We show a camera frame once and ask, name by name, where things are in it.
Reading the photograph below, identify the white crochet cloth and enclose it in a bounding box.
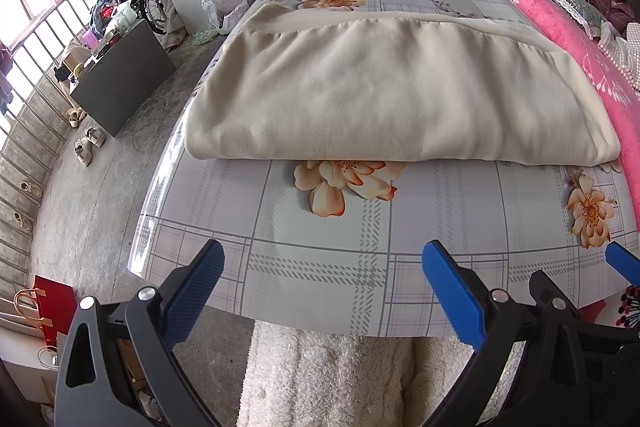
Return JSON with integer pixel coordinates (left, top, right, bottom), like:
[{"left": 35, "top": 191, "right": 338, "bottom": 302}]
[{"left": 595, "top": 21, "right": 640, "bottom": 90}]

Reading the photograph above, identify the floral checked table cover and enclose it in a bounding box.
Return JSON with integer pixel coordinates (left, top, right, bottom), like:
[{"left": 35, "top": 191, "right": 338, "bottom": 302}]
[{"left": 127, "top": 0, "right": 640, "bottom": 338}]

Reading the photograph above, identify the dark grey cabinet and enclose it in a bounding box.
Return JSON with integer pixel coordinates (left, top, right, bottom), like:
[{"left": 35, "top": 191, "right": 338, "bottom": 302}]
[{"left": 70, "top": 19, "right": 177, "bottom": 138}]

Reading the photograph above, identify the purple hanging coat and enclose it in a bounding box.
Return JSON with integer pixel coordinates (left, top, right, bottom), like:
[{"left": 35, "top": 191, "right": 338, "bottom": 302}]
[{"left": 0, "top": 47, "right": 16, "bottom": 114}]

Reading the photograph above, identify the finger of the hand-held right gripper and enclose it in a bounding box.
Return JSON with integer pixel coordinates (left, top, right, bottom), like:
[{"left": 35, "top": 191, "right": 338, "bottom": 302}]
[
  {"left": 529, "top": 269, "right": 640, "bottom": 350},
  {"left": 604, "top": 242, "right": 640, "bottom": 282}
]

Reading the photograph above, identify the metal railing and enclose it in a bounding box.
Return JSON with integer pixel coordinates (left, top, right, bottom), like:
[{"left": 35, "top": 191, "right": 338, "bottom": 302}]
[{"left": 0, "top": 0, "right": 103, "bottom": 268}]

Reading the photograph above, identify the red gift bag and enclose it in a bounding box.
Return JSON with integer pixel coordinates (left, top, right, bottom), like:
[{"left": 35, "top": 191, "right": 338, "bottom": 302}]
[{"left": 14, "top": 274, "right": 79, "bottom": 348}]

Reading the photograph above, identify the wheelchair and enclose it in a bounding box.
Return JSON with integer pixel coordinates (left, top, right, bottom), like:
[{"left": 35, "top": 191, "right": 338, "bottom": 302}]
[{"left": 127, "top": 0, "right": 169, "bottom": 36}]

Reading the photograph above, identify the cardboard box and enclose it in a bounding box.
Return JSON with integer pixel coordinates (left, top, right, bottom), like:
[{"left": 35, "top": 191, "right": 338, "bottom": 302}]
[{"left": 117, "top": 337, "right": 162, "bottom": 413}]

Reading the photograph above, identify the pink floral quilt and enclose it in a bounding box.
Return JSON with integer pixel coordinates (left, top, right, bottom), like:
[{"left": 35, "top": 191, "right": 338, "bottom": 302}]
[{"left": 481, "top": 0, "right": 640, "bottom": 175}]

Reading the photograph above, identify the white plastic bag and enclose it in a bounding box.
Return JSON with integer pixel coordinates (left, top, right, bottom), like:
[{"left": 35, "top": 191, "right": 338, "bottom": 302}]
[{"left": 202, "top": 0, "right": 259, "bottom": 36}]

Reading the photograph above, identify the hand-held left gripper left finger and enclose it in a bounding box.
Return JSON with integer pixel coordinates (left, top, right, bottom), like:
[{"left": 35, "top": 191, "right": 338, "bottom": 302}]
[{"left": 54, "top": 239, "right": 225, "bottom": 427}]

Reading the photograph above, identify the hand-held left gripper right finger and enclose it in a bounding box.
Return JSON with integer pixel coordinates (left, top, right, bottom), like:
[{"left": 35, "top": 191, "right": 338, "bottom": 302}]
[{"left": 421, "top": 241, "right": 591, "bottom": 427}]

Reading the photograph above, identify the cream zip jacket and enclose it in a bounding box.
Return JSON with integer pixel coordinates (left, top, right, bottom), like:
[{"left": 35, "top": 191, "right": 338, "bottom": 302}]
[{"left": 184, "top": 2, "right": 622, "bottom": 168}]

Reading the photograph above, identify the white fleece robe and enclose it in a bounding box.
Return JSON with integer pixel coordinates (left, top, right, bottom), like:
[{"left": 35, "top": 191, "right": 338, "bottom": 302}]
[{"left": 237, "top": 321, "right": 507, "bottom": 427}]

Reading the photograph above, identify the red flower print cloth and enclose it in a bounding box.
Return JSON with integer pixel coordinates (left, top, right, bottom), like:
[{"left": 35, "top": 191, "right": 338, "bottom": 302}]
[{"left": 607, "top": 286, "right": 640, "bottom": 333}]

